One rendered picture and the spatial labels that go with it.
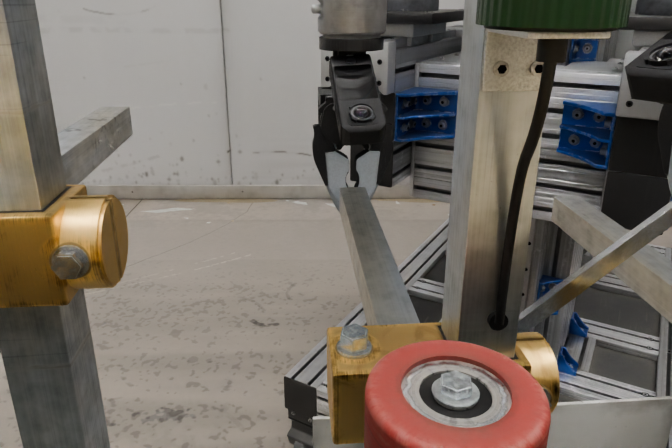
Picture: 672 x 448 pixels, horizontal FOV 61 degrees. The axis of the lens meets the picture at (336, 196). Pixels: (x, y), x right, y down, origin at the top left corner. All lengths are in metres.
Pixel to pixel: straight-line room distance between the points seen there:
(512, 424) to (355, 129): 0.36
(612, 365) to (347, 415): 1.30
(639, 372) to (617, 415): 1.13
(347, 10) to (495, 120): 0.34
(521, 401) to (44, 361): 0.25
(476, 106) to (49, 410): 0.29
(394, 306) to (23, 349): 0.23
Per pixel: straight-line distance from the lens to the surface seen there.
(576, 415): 0.46
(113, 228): 0.33
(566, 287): 0.43
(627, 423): 0.49
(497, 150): 0.30
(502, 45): 0.29
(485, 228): 0.31
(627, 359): 1.65
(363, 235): 0.53
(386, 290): 0.44
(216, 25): 3.02
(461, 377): 0.27
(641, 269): 0.57
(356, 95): 0.58
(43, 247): 0.31
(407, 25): 1.09
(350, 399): 0.34
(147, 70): 3.13
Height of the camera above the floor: 1.07
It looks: 20 degrees down
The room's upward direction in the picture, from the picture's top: straight up
